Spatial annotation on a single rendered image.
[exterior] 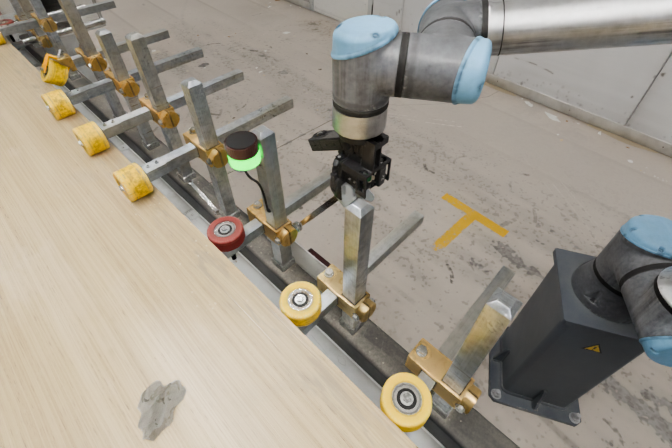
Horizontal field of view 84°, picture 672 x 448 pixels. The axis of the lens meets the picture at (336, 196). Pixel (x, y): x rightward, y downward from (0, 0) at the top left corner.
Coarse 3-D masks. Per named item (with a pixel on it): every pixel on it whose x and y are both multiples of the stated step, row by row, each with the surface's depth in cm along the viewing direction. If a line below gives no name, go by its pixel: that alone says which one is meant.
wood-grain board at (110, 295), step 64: (0, 64) 141; (0, 128) 112; (64, 128) 112; (0, 192) 93; (64, 192) 93; (0, 256) 79; (64, 256) 79; (128, 256) 79; (192, 256) 79; (0, 320) 69; (64, 320) 69; (128, 320) 69; (192, 320) 69; (256, 320) 69; (0, 384) 61; (64, 384) 61; (128, 384) 61; (192, 384) 61; (256, 384) 61; (320, 384) 61
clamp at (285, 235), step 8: (248, 208) 93; (248, 216) 95; (256, 216) 91; (264, 216) 91; (264, 224) 90; (288, 224) 89; (264, 232) 93; (272, 232) 89; (280, 232) 88; (288, 232) 88; (296, 232) 90; (272, 240) 92; (280, 240) 88; (288, 240) 89
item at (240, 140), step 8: (232, 136) 69; (240, 136) 69; (248, 136) 69; (232, 144) 68; (240, 144) 68; (248, 144) 68; (240, 160) 68; (264, 168) 75; (248, 176) 74; (264, 200) 82
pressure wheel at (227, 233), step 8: (216, 224) 84; (224, 224) 85; (232, 224) 85; (240, 224) 84; (208, 232) 83; (216, 232) 83; (224, 232) 83; (232, 232) 83; (240, 232) 83; (216, 240) 81; (224, 240) 81; (232, 240) 81; (240, 240) 84; (224, 248) 82; (232, 248) 83; (232, 256) 90
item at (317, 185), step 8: (320, 176) 103; (328, 176) 103; (312, 184) 100; (320, 184) 101; (328, 184) 103; (296, 192) 98; (304, 192) 98; (312, 192) 100; (320, 192) 102; (288, 200) 96; (296, 200) 96; (304, 200) 99; (288, 208) 95; (296, 208) 98; (248, 224) 91; (256, 224) 91; (248, 232) 89; (256, 232) 90; (248, 240) 90; (240, 248) 88
